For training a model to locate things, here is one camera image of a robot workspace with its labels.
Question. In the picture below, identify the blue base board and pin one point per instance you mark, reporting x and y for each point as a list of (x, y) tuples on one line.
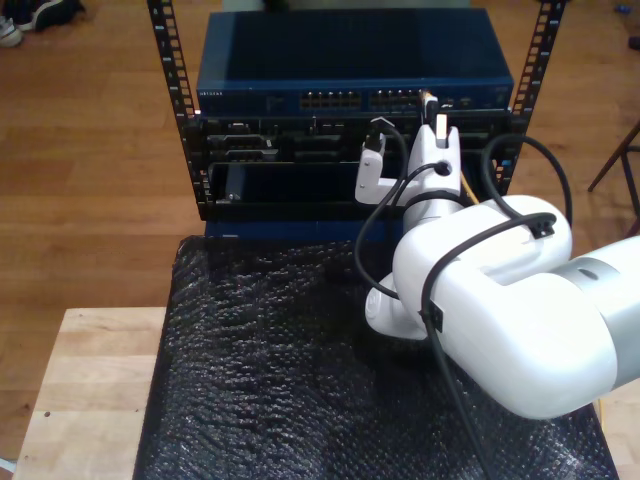
[(300, 231)]

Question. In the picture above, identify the blue network switch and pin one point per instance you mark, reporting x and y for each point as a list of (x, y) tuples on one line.
[(350, 50)]

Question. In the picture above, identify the black rack server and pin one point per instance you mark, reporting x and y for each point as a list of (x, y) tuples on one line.
[(300, 145)]

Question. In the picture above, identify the black bubble wrap mat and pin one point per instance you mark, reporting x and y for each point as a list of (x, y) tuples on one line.
[(275, 400)]

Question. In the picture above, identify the white sneaker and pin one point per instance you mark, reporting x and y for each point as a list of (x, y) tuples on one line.
[(10, 32)]

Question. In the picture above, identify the black rack frame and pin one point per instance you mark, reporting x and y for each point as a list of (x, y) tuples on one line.
[(191, 150)]

